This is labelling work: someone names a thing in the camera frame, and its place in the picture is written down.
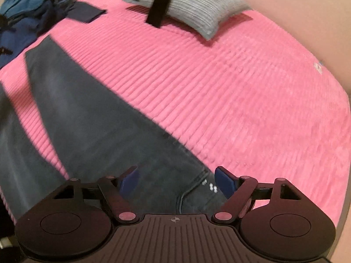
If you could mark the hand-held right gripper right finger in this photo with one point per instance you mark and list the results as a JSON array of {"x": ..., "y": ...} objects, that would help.
[{"x": 223, "y": 180}]

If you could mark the dark blue garment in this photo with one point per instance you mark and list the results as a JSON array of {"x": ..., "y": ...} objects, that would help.
[{"x": 22, "y": 33}]

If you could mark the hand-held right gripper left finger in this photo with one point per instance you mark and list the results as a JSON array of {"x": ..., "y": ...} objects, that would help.
[{"x": 129, "y": 182}]

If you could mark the pink ribbed blanket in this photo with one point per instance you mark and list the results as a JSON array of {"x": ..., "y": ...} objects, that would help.
[{"x": 219, "y": 87}]

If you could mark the grey ribbed pillow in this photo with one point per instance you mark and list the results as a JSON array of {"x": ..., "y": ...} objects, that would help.
[{"x": 197, "y": 2}]

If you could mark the navy folded cloth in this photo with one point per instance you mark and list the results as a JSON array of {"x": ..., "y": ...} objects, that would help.
[{"x": 85, "y": 11}]

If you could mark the white blanket label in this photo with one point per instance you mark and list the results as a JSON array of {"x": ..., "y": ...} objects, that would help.
[{"x": 318, "y": 67}]

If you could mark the dark grey jeans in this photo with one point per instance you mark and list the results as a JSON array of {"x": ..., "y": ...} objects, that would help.
[{"x": 82, "y": 115}]

